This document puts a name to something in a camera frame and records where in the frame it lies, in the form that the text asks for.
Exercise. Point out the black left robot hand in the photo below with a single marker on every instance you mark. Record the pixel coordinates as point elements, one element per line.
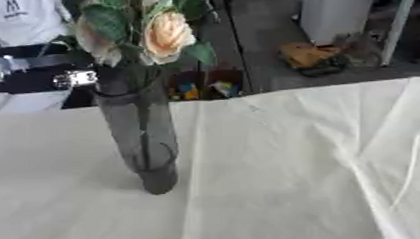
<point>84,62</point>

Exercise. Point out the grey glass vase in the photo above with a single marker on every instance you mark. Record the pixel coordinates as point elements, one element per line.
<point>154,139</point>

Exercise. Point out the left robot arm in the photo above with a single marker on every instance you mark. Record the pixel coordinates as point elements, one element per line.
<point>28,81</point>

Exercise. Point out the person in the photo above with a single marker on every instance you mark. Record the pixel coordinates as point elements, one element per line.
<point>24,11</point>

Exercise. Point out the large peach artificial rose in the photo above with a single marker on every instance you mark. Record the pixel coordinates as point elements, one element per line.
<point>165,36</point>

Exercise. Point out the dark box of colourful toys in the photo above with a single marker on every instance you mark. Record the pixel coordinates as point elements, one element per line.
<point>206,86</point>

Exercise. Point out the black tripod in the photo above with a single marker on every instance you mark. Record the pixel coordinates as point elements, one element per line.
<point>236,42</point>

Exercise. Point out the tan bag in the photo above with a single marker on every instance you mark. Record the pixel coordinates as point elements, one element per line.
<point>308,55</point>

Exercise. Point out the white cabinet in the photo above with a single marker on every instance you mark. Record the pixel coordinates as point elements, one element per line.
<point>333,19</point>

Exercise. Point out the white pole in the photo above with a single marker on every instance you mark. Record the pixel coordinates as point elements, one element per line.
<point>396,31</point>

